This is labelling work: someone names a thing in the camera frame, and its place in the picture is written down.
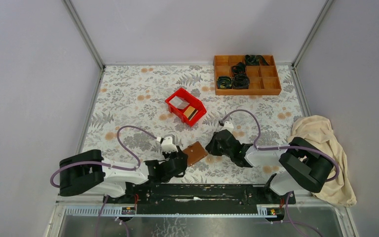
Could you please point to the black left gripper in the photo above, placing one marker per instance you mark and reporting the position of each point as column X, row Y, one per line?
column 178, row 153

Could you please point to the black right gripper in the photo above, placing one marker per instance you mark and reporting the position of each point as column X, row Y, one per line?
column 210, row 147

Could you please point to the brown leather card holder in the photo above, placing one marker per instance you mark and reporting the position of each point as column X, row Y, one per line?
column 195, row 153

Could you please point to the red plastic bin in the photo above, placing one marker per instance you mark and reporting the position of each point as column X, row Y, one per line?
column 193, row 101

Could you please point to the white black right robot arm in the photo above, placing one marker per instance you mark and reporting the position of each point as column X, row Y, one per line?
column 305, row 166

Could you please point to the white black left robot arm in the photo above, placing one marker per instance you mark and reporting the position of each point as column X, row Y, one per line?
column 90, row 172

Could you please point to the stack of credit cards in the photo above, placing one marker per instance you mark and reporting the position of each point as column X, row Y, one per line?
column 178, row 103

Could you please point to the floral patterned table mat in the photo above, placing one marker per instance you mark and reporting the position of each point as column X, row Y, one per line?
column 130, row 110

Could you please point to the dark floral rolled cloth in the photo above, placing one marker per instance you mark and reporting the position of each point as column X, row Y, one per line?
column 224, row 82

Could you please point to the wooden compartment tray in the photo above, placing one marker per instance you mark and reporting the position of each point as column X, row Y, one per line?
column 264, row 80

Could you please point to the beige crumpled cloth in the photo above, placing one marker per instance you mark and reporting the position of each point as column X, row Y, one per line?
column 317, row 130

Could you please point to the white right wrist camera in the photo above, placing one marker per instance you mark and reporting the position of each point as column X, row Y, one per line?
column 226, row 125

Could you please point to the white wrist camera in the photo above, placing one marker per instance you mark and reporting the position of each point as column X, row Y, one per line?
column 226, row 125
column 167, row 144

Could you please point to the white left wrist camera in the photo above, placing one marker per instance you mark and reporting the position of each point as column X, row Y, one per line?
column 167, row 144

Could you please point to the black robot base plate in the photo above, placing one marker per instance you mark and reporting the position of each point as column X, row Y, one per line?
column 194, row 199

